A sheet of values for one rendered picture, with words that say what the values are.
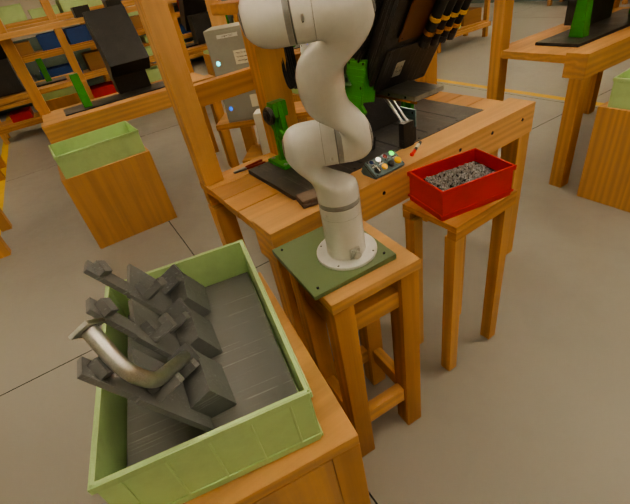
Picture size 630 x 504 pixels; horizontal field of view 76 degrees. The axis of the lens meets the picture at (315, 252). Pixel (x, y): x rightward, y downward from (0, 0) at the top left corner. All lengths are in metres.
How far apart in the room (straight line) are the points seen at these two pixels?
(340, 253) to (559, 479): 1.15
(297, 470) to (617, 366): 1.63
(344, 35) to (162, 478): 0.85
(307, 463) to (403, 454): 0.92
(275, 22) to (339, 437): 0.81
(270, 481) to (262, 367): 0.25
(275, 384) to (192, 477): 0.25
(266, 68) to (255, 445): 1.51
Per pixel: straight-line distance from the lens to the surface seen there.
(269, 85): 1.94
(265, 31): 0.76
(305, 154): 1.04
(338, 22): 0.76
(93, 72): 8.37
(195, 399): 0.95
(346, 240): 1.18
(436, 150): 1.81
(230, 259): 1.29
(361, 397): 1.50
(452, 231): 1.50
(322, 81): 0.85
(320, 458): 0.95
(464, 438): 1.87
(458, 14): 1.83
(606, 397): 2.12
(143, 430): 1.05
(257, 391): 0.99
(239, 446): 0.88
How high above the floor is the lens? 1.62
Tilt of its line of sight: 35 degrees down
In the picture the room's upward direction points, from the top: 11 degrees counter-clockwise
